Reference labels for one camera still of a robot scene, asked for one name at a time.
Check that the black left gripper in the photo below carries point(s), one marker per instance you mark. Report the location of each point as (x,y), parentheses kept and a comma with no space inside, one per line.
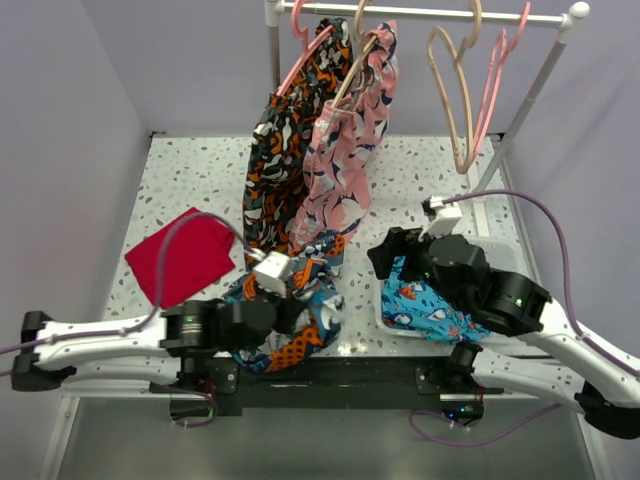
(291,310)

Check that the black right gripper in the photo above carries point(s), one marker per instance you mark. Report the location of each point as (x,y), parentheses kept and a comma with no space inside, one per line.
(399,241)

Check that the blue orange patterned shorts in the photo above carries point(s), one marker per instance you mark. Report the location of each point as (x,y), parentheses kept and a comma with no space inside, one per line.
(317,308)

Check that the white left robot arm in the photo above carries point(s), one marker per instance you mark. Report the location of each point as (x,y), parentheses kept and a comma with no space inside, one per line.
(166,347)

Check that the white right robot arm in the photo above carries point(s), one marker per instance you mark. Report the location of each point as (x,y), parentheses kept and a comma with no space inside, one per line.
(509,303)

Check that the light blue shark shorts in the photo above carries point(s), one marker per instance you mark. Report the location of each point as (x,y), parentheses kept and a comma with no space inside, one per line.
(413,306)

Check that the pink patterned shorts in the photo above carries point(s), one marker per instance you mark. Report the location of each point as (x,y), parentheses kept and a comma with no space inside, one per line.
(343,142)

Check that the black orange camouflage shorts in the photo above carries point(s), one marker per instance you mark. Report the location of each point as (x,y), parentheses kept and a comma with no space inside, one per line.
(274,185)

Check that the wooden hanger with shorts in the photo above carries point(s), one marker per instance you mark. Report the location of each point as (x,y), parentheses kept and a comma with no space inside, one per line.
(365,44)

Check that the empty wooden hanger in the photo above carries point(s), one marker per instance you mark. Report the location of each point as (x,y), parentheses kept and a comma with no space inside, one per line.
(463,158)

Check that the empty pink hanger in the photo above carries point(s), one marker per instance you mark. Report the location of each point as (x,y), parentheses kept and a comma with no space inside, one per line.
(499,54)

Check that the pink hanger left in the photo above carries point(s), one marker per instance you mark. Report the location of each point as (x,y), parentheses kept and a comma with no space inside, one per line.
(300,55)

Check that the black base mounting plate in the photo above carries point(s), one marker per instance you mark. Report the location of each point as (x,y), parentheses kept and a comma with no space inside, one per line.
(352,383)

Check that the white clothes rack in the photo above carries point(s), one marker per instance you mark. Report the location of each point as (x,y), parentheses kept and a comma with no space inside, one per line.
(565,23)

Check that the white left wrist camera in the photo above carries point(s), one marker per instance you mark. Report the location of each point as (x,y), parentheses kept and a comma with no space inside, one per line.
(270,271)

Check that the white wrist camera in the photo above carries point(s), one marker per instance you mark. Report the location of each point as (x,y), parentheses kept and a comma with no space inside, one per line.
(443,215)
(270,271)

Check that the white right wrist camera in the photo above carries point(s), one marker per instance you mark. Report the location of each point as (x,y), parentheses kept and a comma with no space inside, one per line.
(443,215)

